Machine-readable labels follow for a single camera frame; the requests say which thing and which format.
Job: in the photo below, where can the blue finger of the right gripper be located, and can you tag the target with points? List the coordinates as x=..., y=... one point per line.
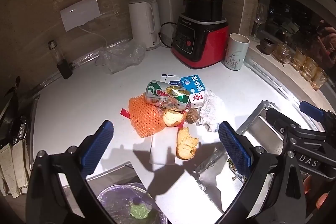
x=279, y=121
x=309, y=109

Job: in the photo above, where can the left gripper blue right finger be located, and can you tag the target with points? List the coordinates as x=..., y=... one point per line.
x=237, y=147

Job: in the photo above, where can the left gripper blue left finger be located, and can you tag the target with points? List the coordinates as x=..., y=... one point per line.
x=93, y=147

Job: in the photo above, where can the red snack wrapper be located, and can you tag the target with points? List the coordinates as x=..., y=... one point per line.
x=125, y=113

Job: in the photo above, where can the white tissue paper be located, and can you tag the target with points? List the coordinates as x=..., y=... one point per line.
x=209, y=114

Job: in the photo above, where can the torn bread chunk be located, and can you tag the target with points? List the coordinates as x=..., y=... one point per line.
x=186, y=144

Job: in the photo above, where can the orange foam fruit net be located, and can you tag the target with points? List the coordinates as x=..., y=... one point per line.
x=145, y=118

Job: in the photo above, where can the brown taro root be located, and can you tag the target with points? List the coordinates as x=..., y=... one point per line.
x=192, y=116

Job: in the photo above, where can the white foam block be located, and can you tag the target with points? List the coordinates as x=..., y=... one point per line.
x=163, y=147

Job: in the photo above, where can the blue white milk carton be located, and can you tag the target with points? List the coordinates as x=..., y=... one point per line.
x=196, y=89

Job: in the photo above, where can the crushed green drink can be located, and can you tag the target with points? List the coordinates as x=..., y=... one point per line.
x=167, y=96

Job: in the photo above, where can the clear plastic bag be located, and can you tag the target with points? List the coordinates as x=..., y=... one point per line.
x=121, y=55

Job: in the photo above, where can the blue white wrapper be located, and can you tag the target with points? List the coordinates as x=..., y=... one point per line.
x=171, y=79

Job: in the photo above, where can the grey kitchen cabinet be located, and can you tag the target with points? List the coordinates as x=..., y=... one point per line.
x=118, y=172

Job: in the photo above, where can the trash bin with purple bag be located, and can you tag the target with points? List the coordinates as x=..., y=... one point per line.
x=131, y=203

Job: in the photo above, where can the person's right hand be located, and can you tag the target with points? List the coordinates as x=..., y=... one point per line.
x=316, y=191

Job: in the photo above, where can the stainless steel sink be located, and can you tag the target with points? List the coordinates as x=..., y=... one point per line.
x=273, y=191

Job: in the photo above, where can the amber glass cup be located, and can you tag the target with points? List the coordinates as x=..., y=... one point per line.
x=309, y=68
x=318, y=79
x=298, y=59

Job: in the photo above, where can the glass teapot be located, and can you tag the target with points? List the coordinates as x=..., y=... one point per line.
x=282, y=53

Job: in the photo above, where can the glass sauce bottle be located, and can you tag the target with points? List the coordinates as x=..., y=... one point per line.
x=61, y=63

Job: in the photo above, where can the white ceramic cup with flowers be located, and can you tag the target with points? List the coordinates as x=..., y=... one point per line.
x=236, y=51

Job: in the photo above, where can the wine glass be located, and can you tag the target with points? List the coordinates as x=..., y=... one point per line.
x=260, y=18

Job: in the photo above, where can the red black blender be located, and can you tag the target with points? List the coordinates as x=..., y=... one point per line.
x=201, y=34

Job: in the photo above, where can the white electric kettle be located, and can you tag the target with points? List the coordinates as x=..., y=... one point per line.
x=145, y=24

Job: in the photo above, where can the white wall socket cover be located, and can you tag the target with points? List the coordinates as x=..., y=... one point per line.
x=79, y=14

